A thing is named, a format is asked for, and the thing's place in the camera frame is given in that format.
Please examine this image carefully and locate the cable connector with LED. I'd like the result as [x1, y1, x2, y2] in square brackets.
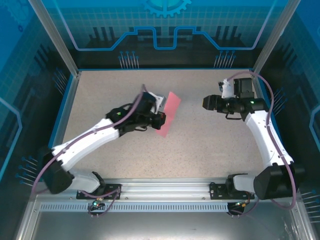
[233, 199, 251, 210]
[92, 196, 105, 209]

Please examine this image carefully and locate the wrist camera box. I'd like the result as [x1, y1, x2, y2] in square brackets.
[149, 92, 167, 111]
[217, 77, 235, 99]

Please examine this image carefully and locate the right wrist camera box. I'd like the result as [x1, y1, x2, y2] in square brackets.
[217, 77, 235, 99]

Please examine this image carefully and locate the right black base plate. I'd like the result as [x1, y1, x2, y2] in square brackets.
[209, 181, 256, 201]

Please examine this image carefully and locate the steel sheet tray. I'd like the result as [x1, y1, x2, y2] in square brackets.
[13, 194, 317, 240]

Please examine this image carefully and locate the aluminium frame post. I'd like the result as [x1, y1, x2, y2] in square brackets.
[250, 0, 300, 78]
[26, 0, 83, 78]

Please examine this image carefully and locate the blue table edge strip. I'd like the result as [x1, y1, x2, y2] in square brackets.
[36, 74, 76, 183]
[256, 74, 296, 183]
[76, 66, 254, 72]

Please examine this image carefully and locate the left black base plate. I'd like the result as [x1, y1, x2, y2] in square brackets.
[76, 183, 123, 200]

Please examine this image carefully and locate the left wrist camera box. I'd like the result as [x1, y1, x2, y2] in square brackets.
[149, 92, 167, 111]

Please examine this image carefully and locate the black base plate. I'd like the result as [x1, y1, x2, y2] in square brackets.
[76, 183, 123, 200]
[209, 181, 256, 201]

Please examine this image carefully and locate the slotted white cable duct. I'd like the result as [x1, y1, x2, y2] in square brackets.
[39, 202, 251, 213]

